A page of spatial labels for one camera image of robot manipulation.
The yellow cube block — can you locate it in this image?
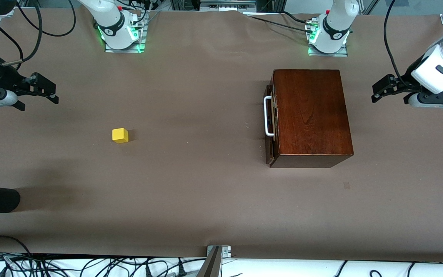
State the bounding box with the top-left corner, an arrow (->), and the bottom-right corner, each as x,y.
112,128 -> 129,144

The wooden drawer with white handle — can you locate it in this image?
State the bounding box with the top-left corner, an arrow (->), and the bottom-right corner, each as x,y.
263,75 -> 280,166

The dark brown wooden cabinet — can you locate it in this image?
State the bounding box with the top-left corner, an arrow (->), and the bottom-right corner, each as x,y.
270,69 -> 354,169

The grey equipment box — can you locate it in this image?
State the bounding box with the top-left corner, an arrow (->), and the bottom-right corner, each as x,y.
200,0 -> 256,11

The brown paper table cover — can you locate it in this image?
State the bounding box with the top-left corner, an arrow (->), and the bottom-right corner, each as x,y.
0,10 -> 443,263

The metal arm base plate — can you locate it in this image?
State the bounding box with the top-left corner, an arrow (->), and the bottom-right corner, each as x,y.
308,17 -> 348,57
104,12 -> 147,53

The aluminium profile with bracket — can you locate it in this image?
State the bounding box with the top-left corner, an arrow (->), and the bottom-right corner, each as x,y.
197,245 -> 231,277

